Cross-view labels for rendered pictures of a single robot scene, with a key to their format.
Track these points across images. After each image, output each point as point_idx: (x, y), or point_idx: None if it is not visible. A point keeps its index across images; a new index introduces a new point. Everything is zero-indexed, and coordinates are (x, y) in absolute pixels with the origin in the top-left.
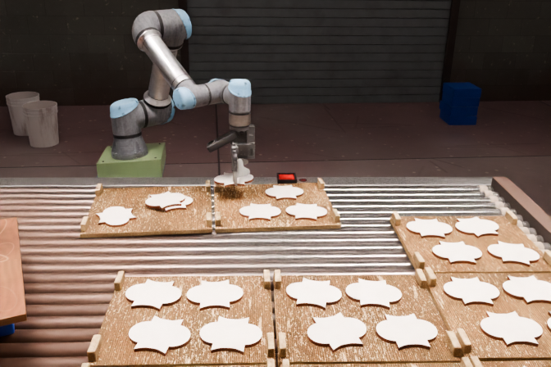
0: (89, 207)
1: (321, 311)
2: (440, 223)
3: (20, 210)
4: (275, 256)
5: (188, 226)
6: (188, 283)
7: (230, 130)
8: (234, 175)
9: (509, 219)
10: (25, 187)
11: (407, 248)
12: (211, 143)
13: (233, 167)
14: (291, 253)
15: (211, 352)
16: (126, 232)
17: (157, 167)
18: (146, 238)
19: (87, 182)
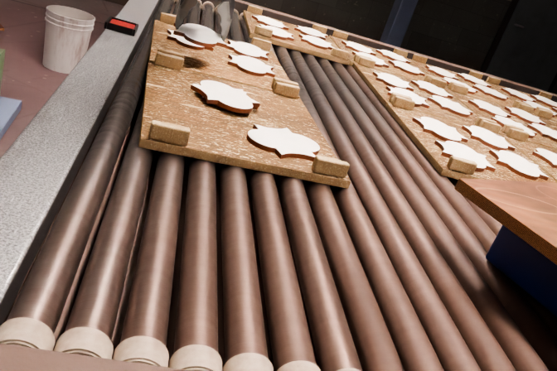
0: (213, 168)
1: (427, 103)
2: (268, 26)
3: (242, 253)
4: (338, 94)
5: (297, 107)
6: (428, 137)
7: None
8: (230, 26)
9: (256, 11)
10: (26, 257)
11: (312, 50)
12: None
13: (233, 12)
14: (330, 86)
15: (513, 150)
16: (329, 146)
17: (0, 71)
18: (328, 142)
19: (50, 152)
